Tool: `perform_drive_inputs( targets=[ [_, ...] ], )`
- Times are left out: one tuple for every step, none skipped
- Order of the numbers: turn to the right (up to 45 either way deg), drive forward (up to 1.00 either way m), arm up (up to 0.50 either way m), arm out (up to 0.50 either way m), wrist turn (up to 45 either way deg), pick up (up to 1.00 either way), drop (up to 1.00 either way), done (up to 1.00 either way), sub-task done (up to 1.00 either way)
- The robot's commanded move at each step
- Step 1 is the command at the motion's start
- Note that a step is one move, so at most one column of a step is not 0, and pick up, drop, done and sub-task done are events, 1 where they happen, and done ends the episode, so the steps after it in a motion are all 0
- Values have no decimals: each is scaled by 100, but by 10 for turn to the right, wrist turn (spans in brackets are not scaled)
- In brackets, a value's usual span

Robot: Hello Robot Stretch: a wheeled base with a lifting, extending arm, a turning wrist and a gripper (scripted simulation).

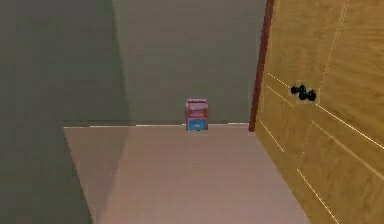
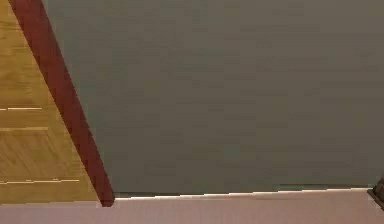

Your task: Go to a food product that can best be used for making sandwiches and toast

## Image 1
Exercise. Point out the red and blue box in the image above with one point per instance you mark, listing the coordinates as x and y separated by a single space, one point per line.
197 115

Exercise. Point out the yellow wooden room door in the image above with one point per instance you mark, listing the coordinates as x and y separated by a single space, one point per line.
336 140

